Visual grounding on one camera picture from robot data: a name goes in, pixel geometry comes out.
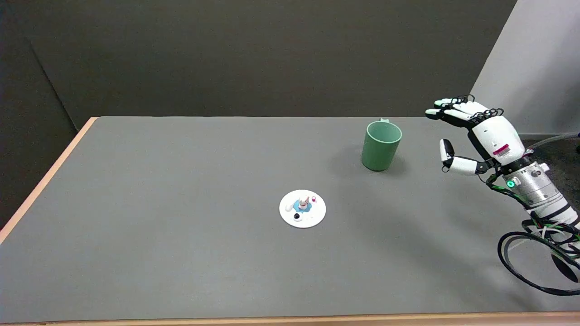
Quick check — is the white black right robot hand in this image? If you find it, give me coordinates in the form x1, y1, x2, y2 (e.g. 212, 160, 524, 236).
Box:
425, 95, 527, 176

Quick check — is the grey chair base leg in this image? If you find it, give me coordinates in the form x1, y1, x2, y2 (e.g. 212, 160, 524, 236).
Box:
525, 132, 580, 153

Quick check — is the white decorated small plate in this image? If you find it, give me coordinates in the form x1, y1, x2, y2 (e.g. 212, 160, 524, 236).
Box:
279, 189, 327, 229

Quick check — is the black looping robot cable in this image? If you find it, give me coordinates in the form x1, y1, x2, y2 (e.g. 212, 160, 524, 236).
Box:
497, 219, 580, 297

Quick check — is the green plastic cup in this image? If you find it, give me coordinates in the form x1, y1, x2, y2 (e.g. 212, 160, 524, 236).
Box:
361, 118, 403, 172

